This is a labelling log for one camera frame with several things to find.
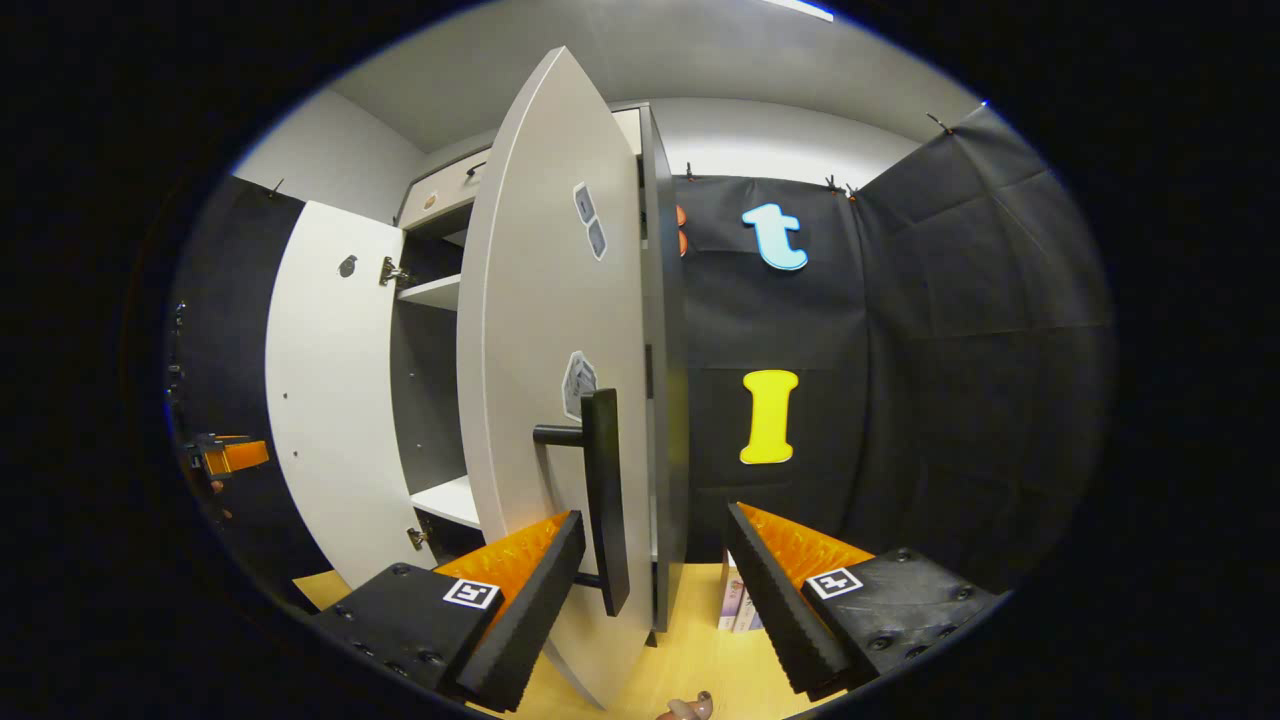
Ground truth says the white cabinet door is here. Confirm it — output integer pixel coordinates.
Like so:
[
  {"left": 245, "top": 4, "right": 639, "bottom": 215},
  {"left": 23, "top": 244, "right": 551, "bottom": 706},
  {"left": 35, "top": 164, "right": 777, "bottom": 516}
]
[
  {"left": 265, "top": 200, "right": 441, "bottom": 589},
  {"left": 457, "top": 45, "right": 656, "bottom": 709}
]

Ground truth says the white cabinet shelf board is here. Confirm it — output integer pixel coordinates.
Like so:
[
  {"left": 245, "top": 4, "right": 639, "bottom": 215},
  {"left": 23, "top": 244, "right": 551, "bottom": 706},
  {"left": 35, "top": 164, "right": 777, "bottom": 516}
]
[
  {"left": 410, "top": 475, "right": 483, "bottom": 531},
  {"left": 397, "top": 273, "right": 463, "bottom": 313}
]

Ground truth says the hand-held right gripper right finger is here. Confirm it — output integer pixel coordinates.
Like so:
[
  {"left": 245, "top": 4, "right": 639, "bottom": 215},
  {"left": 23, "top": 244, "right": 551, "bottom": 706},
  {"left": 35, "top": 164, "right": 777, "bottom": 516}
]
[{"left": 725, "top": 502, "right": 1004, "bottom": 703}]

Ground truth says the white printed box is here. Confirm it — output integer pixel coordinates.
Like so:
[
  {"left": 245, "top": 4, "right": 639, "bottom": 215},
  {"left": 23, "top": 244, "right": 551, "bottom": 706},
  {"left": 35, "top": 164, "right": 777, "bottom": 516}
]
[{"left": 718, "top": 560, "right": 766, "bottom": 633}]

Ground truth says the grey cabinet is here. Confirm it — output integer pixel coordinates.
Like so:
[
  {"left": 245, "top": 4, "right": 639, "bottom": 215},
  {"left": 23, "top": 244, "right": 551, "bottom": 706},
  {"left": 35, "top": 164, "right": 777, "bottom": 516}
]
[{"left": 395, "top": 100, "right": 691, "bottom": 633}]

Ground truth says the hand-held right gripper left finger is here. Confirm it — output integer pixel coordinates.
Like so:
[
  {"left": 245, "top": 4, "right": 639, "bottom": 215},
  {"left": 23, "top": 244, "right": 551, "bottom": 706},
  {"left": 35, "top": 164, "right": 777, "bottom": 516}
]
[{"left": 308, "top": 510, "right": 588, "bottom": 714}]

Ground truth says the black door handle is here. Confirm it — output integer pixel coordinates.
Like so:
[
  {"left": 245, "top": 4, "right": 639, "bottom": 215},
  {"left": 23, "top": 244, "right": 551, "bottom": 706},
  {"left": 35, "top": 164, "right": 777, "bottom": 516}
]
[{"left": 533, "top": 388, "right": 632, "bottom": 618}]

